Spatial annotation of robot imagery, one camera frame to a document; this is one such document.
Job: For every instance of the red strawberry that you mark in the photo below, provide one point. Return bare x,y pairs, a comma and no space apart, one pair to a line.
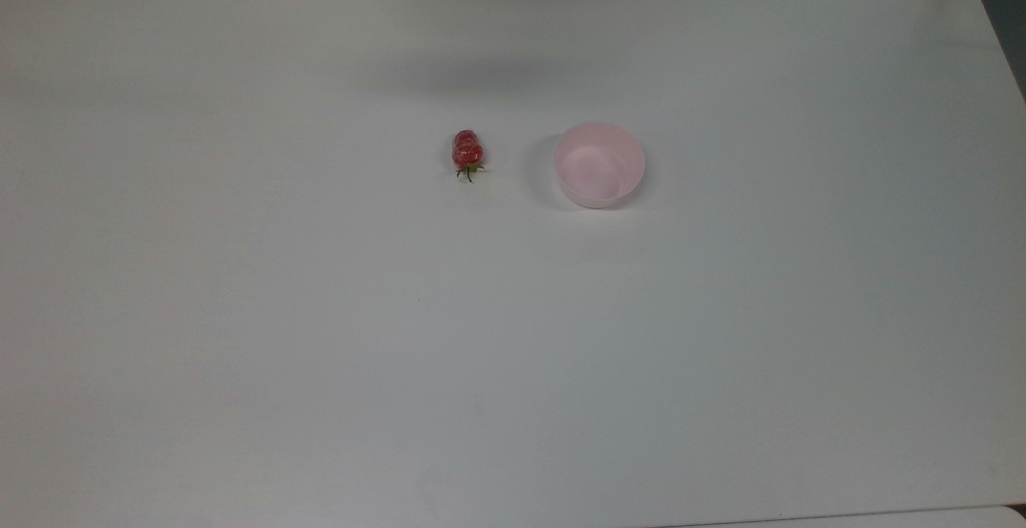
466,150

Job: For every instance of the pink plastic bowl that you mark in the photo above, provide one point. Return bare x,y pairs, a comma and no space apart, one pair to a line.
599,166

